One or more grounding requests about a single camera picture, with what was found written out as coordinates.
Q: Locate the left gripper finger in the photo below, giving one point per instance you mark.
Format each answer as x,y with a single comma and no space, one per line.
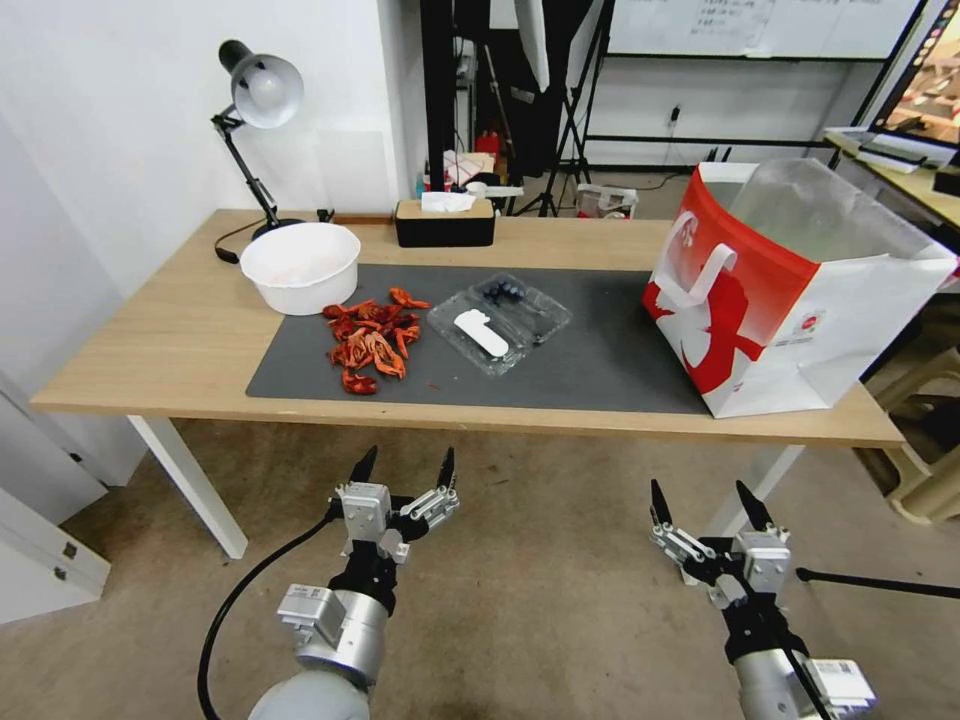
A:
365,465
439,506

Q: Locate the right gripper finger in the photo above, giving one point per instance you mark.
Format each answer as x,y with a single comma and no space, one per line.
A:
679,544
757,514

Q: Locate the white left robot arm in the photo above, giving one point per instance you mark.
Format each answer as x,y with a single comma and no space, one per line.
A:
352,637

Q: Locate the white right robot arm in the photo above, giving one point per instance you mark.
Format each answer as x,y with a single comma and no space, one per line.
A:
765,690

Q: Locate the red and white takeout bag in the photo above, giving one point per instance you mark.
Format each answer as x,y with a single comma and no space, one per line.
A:
750,322

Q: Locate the clear plastic takeout container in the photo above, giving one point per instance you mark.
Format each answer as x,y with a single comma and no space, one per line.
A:
525,326

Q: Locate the black tissue box wooden lid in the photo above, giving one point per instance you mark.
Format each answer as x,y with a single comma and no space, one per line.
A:
446,229

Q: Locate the red crayfish shell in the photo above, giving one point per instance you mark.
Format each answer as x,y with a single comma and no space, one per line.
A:
358,384
409,298
341,311
382,313
390,365
409,334
360,349

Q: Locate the black tripod leg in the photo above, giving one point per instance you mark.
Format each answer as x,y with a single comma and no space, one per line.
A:
877,581

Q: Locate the white label strip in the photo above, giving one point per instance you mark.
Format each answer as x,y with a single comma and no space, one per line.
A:
480,334

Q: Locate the white round bowl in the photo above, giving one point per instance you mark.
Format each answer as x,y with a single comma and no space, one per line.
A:
300,292

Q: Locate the beige plastic stool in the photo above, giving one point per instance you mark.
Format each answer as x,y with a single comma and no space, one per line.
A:
926,420

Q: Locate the dark grey table mat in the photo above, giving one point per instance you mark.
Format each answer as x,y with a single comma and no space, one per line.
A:
585,352

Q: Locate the wooden table with white legs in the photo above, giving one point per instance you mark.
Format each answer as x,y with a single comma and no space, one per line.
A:
187,315

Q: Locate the small black clip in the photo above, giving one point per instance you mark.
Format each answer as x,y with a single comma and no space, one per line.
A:
325,215

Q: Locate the white tissue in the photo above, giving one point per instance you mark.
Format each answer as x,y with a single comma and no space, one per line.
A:
444,201

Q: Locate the white cabinet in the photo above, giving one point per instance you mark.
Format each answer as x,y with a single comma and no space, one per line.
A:
45,495

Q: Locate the clear plastic storage box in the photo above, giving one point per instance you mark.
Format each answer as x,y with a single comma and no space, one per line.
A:
606,201

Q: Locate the pale side table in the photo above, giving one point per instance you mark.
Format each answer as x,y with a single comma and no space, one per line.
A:
900,169

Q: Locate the black metal rack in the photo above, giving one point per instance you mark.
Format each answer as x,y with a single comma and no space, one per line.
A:
442,82

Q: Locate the black desk lamp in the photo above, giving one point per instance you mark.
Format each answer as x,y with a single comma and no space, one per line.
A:
266,86

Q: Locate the black tripod stand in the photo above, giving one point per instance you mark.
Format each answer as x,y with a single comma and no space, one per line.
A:
570,127

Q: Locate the white softbox panel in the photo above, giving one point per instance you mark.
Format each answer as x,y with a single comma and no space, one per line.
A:
529,37

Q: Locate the computer monitor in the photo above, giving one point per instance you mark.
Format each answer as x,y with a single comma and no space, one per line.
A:
926,67

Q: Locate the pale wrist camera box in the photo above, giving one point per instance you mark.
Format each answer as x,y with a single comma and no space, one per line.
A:
763,561
367,511

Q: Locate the whiteboard with black frame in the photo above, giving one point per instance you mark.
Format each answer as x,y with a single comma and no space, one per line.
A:
697,26

